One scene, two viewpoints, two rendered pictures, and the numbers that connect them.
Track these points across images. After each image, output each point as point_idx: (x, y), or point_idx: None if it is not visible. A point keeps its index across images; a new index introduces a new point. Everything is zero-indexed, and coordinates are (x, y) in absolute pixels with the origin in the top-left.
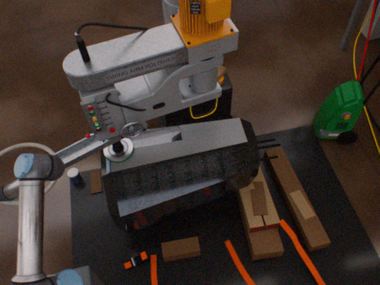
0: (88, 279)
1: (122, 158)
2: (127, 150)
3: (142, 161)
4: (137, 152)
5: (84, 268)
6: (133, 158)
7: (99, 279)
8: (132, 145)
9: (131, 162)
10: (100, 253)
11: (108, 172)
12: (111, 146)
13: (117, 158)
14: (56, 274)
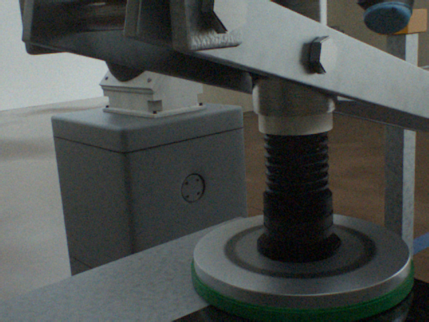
0: (105, 125)
1: (226, 229)
2: (224, 255)
3: (102, 277)
4: (165, 296)
5: (129, 125)
6: (168, 273)
7: (126, 228)
8: (218, 278)
9: (165, 257)
10: None
11: None
12: (350, 239)
13: (249, 221)
14: (184, 116)
